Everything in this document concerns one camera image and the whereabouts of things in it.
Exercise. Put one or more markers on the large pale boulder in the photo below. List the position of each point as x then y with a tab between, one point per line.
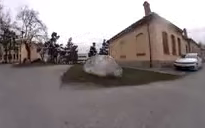
102	66

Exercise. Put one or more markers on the grass patch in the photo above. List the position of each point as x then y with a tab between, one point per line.
140	76

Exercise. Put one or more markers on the group of dark evergreen trees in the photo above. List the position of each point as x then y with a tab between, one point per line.
61	50

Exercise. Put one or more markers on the long yellow brick building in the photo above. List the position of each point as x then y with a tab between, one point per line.
150	41

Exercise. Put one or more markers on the grey asphalt road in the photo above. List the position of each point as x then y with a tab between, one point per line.
56	103

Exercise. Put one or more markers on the yellow building behind trees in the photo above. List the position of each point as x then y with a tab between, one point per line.
23	53

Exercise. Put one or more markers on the bare tree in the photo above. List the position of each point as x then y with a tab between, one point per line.
29	28

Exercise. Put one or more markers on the white car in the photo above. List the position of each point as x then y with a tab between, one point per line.
189	61

